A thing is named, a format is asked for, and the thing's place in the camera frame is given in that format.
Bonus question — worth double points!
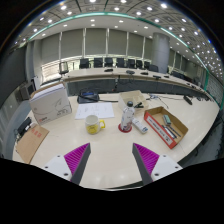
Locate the flat brown cardboard sheet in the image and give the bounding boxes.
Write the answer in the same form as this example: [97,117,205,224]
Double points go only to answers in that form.
[14,123,50,165]

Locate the black flat bag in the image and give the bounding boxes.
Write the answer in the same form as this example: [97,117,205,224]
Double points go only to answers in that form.
[15,116,33,138]

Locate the white remote control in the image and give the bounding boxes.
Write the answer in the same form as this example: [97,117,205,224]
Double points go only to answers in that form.
[131,118,149,135]

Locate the small open white box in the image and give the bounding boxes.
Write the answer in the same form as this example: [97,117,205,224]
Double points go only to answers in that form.
[118,89,148,114]

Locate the grey box monitor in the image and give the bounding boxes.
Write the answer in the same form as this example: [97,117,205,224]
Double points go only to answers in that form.
[19,81,37,101]

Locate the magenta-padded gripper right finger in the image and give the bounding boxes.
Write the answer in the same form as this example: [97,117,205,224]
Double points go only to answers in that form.
[131,142,184,186]

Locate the row of black office chairs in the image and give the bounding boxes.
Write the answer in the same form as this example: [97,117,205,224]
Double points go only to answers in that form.
[58,57,161,76]

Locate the black table microphone base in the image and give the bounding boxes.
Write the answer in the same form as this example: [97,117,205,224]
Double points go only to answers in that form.
[183,95,194,106]

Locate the clear printed water bottle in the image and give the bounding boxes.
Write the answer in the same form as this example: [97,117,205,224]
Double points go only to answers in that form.
[119,100,136,133]

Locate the large white cardboard box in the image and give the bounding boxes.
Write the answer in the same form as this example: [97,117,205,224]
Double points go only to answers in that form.
[28,83,73,126]

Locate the dark marker pens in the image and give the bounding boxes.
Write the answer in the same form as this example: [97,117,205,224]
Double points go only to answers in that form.
[161,124,183,140]

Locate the long curved conference desk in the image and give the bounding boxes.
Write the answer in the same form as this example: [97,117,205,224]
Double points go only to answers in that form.
[63,67,214,101]

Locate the white printed paper sheet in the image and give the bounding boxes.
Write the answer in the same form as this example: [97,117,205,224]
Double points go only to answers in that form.
[74,101,115,120]

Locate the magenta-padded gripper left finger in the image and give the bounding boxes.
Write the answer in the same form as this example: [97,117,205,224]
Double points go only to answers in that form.
[42,142,92,186]

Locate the black stapler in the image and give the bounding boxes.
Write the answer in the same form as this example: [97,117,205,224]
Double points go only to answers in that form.
[133,101,145,110]

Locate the round ceiling lights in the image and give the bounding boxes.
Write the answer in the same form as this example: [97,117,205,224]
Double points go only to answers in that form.
[13,0,224,78]

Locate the open brown cardboard box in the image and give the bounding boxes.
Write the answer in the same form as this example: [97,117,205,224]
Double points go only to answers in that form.
[143,106,189,150]

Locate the grey green board eraser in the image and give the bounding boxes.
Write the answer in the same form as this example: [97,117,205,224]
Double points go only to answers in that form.
[162,114,172,126]

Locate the grey cable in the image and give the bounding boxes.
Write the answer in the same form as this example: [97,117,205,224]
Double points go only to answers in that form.
[146,94,169,109]

